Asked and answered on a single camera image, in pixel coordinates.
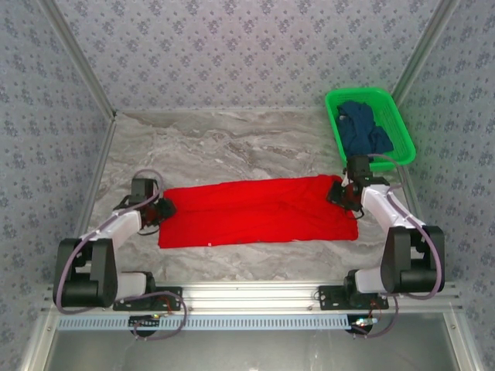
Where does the green plastic basket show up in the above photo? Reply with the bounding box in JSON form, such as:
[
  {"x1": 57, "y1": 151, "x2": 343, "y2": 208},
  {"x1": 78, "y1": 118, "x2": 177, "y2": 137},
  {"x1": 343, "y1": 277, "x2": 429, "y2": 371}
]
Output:
[{"x1": 324, "y1": 87, "x2": 417, "y2": 173}]

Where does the red t-shirt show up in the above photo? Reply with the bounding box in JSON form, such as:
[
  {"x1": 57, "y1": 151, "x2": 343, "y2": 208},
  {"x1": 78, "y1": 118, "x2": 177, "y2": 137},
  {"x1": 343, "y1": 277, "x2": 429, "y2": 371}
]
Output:
[{"x1": 157, "y1": 174, "x2": 360, "y2": 250}]

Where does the dark blue garment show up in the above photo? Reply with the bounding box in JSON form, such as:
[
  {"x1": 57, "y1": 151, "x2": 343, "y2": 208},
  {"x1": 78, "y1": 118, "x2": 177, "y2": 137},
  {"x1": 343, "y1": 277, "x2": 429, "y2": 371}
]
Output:
[{"x1": 335, "y1": 100, "x2": 394, "y2": 158}]

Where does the small black circuit board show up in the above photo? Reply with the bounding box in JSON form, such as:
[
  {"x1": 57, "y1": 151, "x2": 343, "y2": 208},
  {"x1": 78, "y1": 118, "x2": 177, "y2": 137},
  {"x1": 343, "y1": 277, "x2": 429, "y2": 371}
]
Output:
[
  {"x1": 347, "y1": 315, "x2": 378, "y2": 336},
  {"x1": 128, "y1": 315, "x2": 160, "y2": 336}
]

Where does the aluminium table side rail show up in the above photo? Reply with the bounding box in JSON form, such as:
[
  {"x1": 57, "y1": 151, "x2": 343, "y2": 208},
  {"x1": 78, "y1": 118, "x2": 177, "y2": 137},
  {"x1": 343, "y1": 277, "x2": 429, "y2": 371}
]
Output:
[{"x1": 60, "y1": 114, "x2": 117, "y2": 283}]

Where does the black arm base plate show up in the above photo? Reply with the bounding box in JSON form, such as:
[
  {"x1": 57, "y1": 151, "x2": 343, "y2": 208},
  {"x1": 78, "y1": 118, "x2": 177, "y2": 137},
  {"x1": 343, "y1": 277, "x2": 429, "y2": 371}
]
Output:
[
  {"x1": 317, "y1": 284, "x2": 390, "y2": 311},
  {"x1": 112, "y1": 285, "x2": 183, "y2": 312}
]

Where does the slanted aluminium frame post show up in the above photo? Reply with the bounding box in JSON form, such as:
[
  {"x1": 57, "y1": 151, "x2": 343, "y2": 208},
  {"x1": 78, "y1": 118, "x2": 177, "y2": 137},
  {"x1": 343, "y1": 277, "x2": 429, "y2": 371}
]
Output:
[
  {"x1": 40, "y1": 0, "x2": 118, "y2": 117},
  {"x1": 381, "y1": 0, "x2": 460, "y2": 117}
]

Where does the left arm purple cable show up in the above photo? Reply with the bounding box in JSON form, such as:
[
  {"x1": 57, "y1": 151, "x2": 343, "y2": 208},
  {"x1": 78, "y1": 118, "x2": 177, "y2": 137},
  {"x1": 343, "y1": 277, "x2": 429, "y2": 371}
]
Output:
[{"x1": 53, "y1": 168, "x2": 188, "y2": 342}]

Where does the wide aluminium mounting rail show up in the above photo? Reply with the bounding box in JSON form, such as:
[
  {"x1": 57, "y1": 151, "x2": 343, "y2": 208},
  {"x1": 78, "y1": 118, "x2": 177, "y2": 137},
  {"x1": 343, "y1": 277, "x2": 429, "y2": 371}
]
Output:
[{"x1": 41, "y1": 281, "x2": 464, "y2": 313}]

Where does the white slotted cable duct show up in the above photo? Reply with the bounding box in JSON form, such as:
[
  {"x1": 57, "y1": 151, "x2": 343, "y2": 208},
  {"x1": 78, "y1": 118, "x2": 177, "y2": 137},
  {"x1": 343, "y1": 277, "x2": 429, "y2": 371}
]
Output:
[{"x1": 57, "y1": 315, "x2": 353, "y2": 332}]

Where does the aluminium frame leg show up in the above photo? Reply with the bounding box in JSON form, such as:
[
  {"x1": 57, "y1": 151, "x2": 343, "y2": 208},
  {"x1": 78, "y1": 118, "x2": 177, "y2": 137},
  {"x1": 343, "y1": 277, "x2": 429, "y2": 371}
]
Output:
[
  {"x1": 19, "y1": 312, "x2": 59, "y2": 371},
  {"x1": 442, "y1": 312, "x2": 479, "y2": 371}
]

